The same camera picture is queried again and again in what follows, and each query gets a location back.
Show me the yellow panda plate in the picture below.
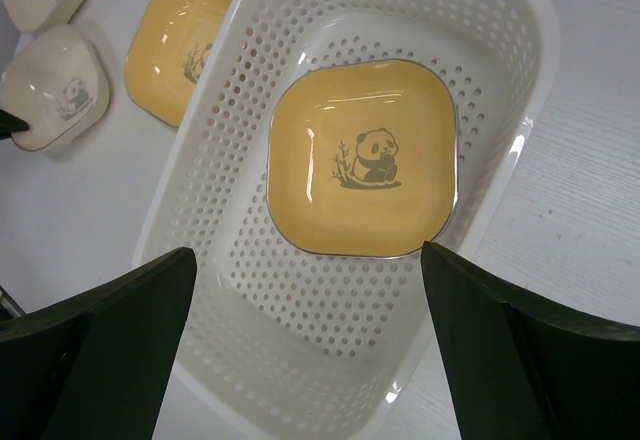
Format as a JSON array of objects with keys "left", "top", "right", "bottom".
[
  {"left": 125, "top": 0, "right": 232, "bottom": 127},
  {"left": 266, "top": 59, "right": 459, "bottom": 258}
]

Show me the white perforated plastic bin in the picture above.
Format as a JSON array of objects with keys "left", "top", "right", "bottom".
[{"left": 134, "top": 0, "right": 560, "bottom": 439}]

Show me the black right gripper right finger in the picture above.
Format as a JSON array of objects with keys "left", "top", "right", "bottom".
[{"left": 421, "top": 242, "right": 639, "bottom": 439}]

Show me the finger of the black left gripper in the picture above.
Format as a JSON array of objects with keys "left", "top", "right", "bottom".
[{"left": 0, "top": 110, "right": 29, "bottom": 140}]

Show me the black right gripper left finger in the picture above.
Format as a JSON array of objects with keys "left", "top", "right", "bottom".
[{"left": 1, "top": 247, "right": 196, "bottom": 439}]

